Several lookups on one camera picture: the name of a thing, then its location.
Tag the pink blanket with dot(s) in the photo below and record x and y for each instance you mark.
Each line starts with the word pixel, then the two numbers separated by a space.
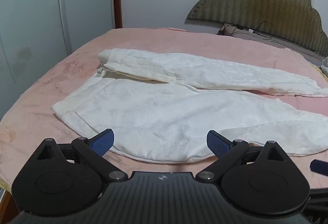
pixel 158 38

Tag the white wardrobe with flower stickers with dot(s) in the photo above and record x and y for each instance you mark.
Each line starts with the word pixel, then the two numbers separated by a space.
pixel 51 8

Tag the white pants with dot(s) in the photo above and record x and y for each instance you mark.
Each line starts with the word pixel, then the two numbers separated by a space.
pixel 169 113

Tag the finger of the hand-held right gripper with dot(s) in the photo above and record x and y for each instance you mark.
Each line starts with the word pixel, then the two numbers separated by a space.
pixel 319 167

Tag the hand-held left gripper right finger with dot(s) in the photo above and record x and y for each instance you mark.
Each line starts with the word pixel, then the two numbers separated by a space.
pixel 217 143

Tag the olive padded headboard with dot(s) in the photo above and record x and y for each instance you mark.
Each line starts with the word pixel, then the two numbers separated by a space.
pixel 264 3

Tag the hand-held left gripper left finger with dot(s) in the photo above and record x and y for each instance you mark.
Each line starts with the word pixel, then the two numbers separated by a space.
pixel 103 142

